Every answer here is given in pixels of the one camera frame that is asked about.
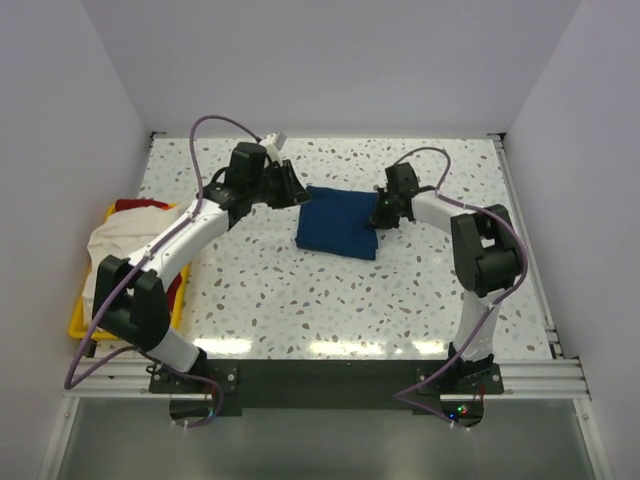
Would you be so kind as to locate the white t-shirt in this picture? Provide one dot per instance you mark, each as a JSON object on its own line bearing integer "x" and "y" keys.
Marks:
{"x": 104, "y": 240}

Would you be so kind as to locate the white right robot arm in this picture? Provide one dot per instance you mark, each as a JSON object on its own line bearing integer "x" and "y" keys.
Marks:
{"x": 489, "y": 258}

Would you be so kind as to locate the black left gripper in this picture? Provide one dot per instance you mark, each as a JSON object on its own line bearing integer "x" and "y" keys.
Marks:
{"x": 292, "y": 191}

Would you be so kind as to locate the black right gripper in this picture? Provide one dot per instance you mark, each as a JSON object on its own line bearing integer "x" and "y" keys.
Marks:
{"x": 377, "y": 219}

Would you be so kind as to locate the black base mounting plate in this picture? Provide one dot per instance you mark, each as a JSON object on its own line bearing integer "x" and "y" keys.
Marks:
{"x": 231, "y": 387}

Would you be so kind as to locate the aluminium frame rail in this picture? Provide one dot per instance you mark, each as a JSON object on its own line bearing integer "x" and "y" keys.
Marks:
{"x": 522, "y": 380}

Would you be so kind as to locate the blue Mickey Mouse t-shirt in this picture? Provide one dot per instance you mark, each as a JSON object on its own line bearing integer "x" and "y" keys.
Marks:
{"x": 337, "y": 222}

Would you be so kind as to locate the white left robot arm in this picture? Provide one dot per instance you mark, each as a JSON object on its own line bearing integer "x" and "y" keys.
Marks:
{"x": 130, "y": 299}

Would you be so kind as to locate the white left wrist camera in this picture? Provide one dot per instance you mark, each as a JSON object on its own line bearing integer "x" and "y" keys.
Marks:
{"x": 274, "y": 142}

